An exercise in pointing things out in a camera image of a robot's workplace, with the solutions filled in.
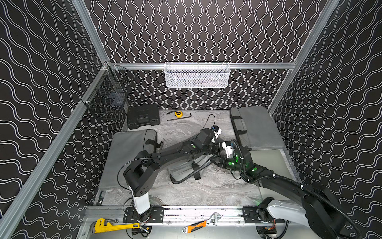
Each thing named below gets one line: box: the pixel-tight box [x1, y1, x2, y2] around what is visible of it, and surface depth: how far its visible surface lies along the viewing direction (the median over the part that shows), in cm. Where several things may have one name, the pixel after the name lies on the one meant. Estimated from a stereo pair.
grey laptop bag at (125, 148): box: [98, 129, 164, 190], surface depth 100 cm
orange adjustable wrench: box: [182, 212, 222, 235], surface depth 73 cm
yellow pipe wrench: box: [94, 218, 141, 234], surface depth 72 cm
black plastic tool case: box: [127, 104, 161, 130], surface depth 111 cm
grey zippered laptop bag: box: [229, 106, 285, 150], surface depth 109 cm
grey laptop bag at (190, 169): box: [167, 153, 215, 184], surface depth 80 cm
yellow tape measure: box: [174, 110, 184, 119], surface depth 119 cm
